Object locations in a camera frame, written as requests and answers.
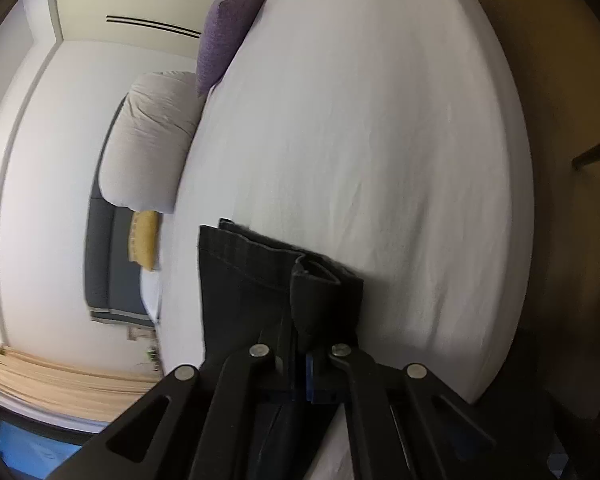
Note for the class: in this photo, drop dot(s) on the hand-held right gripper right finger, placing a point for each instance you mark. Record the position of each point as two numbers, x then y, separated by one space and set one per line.
316 380

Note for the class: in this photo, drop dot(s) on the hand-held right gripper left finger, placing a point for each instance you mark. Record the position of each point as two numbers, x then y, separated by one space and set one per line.
260 366

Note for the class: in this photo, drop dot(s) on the black pants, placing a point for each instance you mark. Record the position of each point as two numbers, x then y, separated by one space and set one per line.
245 280

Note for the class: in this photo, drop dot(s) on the white pillow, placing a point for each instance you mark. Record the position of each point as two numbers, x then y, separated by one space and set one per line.
150 145
150 295

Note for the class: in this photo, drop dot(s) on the yellow pillow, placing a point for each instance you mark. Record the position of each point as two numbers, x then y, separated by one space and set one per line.
145 240

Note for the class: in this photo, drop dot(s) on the grey headboard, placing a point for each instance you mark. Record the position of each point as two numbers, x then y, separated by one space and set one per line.
100 260

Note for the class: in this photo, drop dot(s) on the beige curtain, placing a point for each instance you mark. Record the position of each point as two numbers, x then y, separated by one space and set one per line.
45 377

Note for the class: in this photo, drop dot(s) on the purple pillow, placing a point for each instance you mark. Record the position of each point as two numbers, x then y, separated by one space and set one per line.
225 30

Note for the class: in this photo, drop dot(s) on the white wardrobe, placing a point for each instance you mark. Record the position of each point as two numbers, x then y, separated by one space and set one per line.
130 0

